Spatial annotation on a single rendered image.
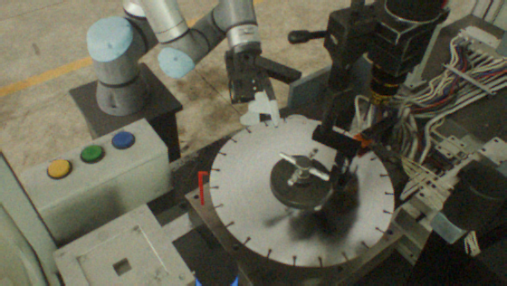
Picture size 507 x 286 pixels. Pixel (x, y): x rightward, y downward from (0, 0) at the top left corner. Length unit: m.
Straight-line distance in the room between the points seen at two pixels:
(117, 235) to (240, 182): 0.24
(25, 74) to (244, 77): 2.01
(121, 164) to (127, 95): 0.33
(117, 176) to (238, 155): 0.26
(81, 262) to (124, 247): 0.07
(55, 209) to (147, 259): 0.23
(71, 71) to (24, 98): 0.31
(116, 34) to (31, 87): 1.60
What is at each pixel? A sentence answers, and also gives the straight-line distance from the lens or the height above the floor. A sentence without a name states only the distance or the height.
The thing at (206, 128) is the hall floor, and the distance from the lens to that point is 2.18.
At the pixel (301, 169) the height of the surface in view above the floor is 1.00.
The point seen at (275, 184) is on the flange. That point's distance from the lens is 0.76.
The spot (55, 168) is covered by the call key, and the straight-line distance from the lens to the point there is 0.91.
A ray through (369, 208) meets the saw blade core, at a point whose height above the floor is 0.95.
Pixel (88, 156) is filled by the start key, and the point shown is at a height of 0.91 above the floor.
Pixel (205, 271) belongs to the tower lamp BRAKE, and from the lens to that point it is 0.45.
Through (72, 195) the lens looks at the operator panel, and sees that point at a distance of 0.88.
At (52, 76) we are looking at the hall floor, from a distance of 2.70.
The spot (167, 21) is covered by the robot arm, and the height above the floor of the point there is 1.08.
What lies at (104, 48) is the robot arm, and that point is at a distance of 1.10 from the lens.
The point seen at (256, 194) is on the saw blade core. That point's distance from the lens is 0.75.
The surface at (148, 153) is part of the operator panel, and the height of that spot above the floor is 0.90.
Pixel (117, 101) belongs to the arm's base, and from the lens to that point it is 1.19.
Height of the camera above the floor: 1.57
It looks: 48 degrees down
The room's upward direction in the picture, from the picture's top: straight up
